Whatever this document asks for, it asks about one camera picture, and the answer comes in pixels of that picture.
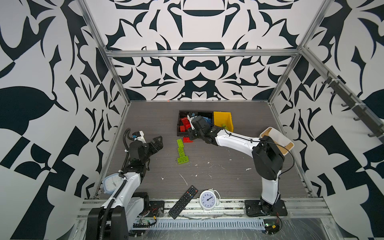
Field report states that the middle black storage bin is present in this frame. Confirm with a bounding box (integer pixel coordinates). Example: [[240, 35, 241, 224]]
[[196, 111, 214, 127]]

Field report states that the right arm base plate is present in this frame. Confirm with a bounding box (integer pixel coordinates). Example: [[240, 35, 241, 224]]
[[244, 199, 288, 217]]

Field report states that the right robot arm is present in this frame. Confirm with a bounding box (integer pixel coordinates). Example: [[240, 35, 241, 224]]
[[188, 116, 285, 208]]

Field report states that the left black storage bin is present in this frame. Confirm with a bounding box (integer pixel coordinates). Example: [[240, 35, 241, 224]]
[[177, 111, 198, 137]]

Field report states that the wall hook rail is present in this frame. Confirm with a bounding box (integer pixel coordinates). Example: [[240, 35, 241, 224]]
[[322, 70, 384, 139]]

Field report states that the yellow storage bin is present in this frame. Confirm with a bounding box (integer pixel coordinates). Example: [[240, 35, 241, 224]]
[[214, 112, 234, 132]]

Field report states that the green lego brick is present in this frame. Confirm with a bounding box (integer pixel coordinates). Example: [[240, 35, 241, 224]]
[[177, 156, 189, 165], [178, 148, 185, 158]]

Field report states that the black storage bin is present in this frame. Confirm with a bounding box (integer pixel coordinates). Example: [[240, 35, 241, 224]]
[[196, 111, 214, 127], [177, 111, 198, 137]]

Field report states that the white box wooden lid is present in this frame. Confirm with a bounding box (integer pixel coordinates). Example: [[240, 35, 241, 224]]
[[259, 127, 295, 156]]

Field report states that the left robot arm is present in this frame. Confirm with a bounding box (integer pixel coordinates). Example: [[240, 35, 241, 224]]
[[85, 131, 164, 240]]

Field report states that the white alarm clock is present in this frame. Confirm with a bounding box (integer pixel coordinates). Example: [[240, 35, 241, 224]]
[[199, 189, 221, 211]]

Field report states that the blue lego brick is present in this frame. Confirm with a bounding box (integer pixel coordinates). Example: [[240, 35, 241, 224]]
[[204, 117, 212, 126]]

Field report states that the white cable duct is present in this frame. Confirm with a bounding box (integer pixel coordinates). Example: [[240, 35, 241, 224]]
[[133, 219, 265, 231]]

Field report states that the black remote control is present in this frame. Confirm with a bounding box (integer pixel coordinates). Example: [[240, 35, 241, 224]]
[[169, 186, 198, 220]]

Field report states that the green lego plate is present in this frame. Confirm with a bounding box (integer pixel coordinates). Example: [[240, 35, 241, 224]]
[[177, 139, 184, 148]]

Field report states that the red lego arch piece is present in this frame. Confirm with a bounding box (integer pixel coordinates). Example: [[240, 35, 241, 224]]
[[181, 117, 190, 126]]

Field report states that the square light blue clock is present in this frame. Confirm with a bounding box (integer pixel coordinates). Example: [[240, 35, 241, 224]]
[[102, 173, 122, 195]]

